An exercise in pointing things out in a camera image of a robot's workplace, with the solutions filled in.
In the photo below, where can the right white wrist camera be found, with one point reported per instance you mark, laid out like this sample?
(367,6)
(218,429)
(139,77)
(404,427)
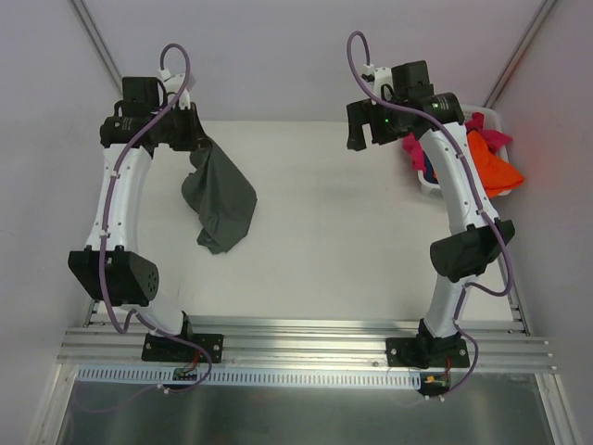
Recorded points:
(380,79)

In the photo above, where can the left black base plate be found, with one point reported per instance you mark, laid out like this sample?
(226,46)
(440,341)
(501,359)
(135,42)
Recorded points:
(161,349)

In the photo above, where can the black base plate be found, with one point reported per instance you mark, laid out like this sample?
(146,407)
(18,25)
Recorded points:
(425,353)
(161,349)

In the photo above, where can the magenta t-shirt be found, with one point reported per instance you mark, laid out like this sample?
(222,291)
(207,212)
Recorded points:
(484,120)

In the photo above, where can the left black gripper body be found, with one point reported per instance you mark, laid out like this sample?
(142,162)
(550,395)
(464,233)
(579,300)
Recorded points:
(186,126)

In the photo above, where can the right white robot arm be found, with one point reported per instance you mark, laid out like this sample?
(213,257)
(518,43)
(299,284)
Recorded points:
(402,101)

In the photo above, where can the white slotted cable duct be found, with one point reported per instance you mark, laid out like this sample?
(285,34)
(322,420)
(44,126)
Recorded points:
(242,377)

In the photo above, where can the right small circuit board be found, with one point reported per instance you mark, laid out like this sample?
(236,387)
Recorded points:
(442,380)

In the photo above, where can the dark grey t-shirt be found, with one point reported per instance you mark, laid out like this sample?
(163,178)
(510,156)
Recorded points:
(222,198)

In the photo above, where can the small circuit board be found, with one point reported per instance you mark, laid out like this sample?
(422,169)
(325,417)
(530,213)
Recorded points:
(184,372)
(442,380)

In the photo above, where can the aluminium mounting rail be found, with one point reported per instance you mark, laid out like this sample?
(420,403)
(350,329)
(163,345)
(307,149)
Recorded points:
(503,347)

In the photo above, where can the orange t-shirt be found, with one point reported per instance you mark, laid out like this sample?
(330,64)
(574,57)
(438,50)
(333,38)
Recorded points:
(496,175)

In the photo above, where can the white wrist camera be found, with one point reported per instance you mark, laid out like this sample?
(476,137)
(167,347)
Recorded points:
(173,82)
(380,79)

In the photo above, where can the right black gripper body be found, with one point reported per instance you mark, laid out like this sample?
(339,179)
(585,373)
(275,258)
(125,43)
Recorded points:
(362,119)

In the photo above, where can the left small circuit board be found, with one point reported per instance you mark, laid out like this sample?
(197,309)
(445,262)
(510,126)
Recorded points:
(184,372)

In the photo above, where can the navy blue t-shirt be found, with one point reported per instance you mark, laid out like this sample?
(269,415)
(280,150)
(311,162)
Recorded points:
(429,175)

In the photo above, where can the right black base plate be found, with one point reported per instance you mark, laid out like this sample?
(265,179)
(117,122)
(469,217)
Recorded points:
(425,353)

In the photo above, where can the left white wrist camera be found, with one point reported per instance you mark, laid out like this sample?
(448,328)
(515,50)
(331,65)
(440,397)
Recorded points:
(173,82)

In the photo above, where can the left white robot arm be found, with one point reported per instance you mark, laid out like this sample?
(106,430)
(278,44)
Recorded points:
(154,111)

